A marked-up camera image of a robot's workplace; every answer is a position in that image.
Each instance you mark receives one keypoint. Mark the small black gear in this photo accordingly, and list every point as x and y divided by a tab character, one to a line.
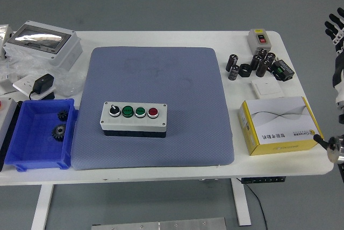
63	115

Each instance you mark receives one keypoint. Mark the grey enclosure with clear window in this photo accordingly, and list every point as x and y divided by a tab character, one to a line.
64	55

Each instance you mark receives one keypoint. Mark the grey box with red button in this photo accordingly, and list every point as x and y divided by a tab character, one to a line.
6	117

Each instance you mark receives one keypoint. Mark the silver metal plate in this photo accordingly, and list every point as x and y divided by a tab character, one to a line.
161	225

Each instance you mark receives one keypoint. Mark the silver white device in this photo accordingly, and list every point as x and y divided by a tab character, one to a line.
4	35

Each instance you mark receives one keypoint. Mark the black hex nut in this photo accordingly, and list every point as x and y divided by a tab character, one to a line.
242	71

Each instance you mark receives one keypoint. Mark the clear plastic bag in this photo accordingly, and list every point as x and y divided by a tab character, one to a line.
67	82

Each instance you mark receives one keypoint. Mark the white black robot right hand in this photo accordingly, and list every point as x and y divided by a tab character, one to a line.
339	68

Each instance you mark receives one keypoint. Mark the black module with green terminal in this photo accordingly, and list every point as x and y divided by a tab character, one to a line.
283	69

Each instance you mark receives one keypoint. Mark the white yellow cardboard box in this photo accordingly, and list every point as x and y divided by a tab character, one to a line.
282	117

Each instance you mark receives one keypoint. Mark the large black gear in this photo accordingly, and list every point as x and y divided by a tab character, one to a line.
59	132

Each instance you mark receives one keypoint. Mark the blue plastic bin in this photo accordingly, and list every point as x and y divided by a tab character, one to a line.
35	122

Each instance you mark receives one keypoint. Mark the white wall switch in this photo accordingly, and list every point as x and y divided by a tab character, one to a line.
268	87

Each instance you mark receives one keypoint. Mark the white wall socket plate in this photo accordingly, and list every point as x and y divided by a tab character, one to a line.
22	83

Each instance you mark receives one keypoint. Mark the grey four-button control box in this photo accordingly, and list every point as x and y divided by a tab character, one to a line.
134	123

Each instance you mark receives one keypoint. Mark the black table control panel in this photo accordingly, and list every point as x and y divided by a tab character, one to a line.
263	180

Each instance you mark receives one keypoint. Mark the white table leg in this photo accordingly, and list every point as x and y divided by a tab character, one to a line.
242	208
41	208

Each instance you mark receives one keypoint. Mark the grey-blue fabric mat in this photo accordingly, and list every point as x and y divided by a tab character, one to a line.
147	74

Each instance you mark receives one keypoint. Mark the black power adapter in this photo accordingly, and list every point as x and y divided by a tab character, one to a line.
43	82

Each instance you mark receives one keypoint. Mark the grey push-button switch box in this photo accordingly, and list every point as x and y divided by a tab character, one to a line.
258	42

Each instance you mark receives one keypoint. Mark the black cylindrical capacitor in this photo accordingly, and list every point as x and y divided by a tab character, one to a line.
256	62
262	68
234	72
231	63
262	53
270	58

